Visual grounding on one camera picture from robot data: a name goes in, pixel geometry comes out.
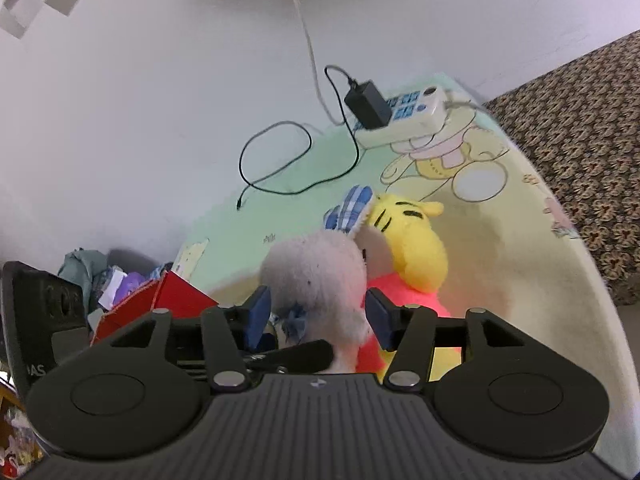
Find white power strip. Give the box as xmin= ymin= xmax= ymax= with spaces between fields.
xmin=350 ymin=85 xmax=451 ymax=150

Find colourful printed packets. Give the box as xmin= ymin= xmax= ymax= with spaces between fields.
xmin=0 ymin=370 xmax=47 ymax=477

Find power strip cord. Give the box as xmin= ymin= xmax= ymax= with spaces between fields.
xmin=442 ymin=89 xmax=488 ymax=112

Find black cable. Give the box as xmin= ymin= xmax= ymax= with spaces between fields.
xmin=236 ymin=65 xmax=361 ymax=211

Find yellow plush tiger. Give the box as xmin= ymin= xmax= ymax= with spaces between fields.
xmin=356 ymin=192 xmax=468 ymax=386

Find black power adapter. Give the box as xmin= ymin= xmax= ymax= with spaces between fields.
xmin=344 ymin=80 xmax=392 ymax=130

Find purple plastic bag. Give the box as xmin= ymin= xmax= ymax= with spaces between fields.
xmin=97 ymin=267 xmax=151 ymax=311

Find white plush rabbit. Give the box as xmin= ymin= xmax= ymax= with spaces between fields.
xmin=260 ymin=185 xmax=377 ymax=375

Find red cardboard box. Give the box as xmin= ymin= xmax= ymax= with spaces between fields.
xmin=90 ymin=269 xmax=221 ymax=346

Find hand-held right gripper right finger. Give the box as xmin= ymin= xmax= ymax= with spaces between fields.
xmin=364 ymin=289 xmax=526 ymax=391

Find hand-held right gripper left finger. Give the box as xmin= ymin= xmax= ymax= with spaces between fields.
xmin=107 ymin=286 xmax=273 ymax=394

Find white cable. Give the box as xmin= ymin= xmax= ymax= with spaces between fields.
xmin=277 ymin=0 xmax=347 ymax=127

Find grey cloth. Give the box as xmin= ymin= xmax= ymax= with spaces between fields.
xmin=57 ymin=249 xmax=108 ymax=306

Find brown patterned rug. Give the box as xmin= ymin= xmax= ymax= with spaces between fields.
xmin=482 ymin=30 xmax=640 ymax=307

